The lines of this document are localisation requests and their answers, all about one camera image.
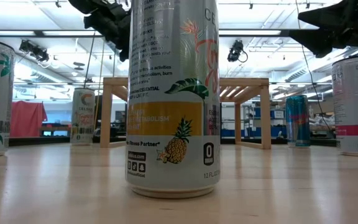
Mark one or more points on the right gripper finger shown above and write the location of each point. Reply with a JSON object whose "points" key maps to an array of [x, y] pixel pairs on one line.
{"points": [[328, 42], [337, 17]]}

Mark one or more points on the black metal table frame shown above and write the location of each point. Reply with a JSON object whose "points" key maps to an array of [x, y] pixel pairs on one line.
{"points": [[42, 141]]}

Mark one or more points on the black ceiling spotlight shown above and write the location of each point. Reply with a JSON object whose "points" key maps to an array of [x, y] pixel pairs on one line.
{"points": [[34, 51], [235, 51]]}

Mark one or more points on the wooden slatted shelf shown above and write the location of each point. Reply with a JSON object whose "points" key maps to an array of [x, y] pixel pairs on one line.
{"points": [[106, 118]]}

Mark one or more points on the blue storage bins rack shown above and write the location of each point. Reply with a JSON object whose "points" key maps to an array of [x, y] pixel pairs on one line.
{"points": [[275, 130]]}

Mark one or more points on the teal Red Bull can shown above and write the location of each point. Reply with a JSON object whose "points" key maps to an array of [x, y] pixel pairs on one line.
{"points": [[297, 124]]}

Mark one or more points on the red cloth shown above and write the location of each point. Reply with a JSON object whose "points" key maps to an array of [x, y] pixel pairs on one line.
{"points": [[26, 119]]}

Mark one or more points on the Celsius Tropical Vibe can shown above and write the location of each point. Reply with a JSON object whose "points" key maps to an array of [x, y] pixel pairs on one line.
{"points": [[172, 124], [82, 118]]}

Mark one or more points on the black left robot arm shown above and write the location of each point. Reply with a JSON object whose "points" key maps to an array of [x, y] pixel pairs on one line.
{"points": [[82, 4]]}

